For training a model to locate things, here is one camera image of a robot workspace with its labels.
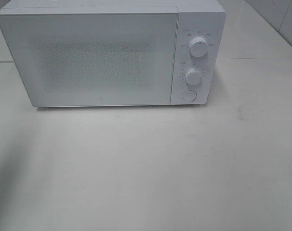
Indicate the upper white power knob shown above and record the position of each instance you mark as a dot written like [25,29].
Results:
[198,46]

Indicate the white microwave door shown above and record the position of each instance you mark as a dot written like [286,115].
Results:
[93,60]

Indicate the white microwave oven body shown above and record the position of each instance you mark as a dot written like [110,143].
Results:
[195,17]

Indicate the round white door button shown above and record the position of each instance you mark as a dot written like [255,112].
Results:
[189,96]

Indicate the white timer knob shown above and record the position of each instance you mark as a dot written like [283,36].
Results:
[193,76]

